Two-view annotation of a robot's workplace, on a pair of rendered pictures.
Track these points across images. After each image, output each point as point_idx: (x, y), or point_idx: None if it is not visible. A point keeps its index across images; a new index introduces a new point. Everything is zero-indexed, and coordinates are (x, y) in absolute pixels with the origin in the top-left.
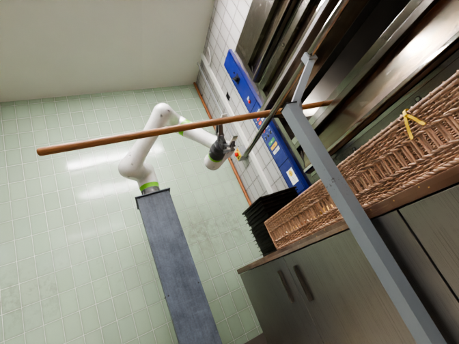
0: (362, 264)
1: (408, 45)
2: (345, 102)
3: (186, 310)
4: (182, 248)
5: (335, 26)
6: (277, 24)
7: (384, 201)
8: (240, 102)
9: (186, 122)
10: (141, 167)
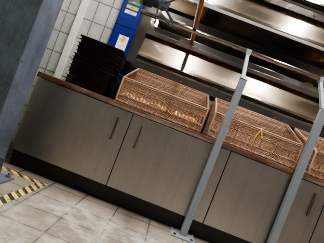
0: (192, 155)
1: (247, 78)
2: (202, 57)
3: (20, 84)
4: (49, 27)
5: (247, 31)
6: None
7: (231, 146)
8: None
9: None
10: None
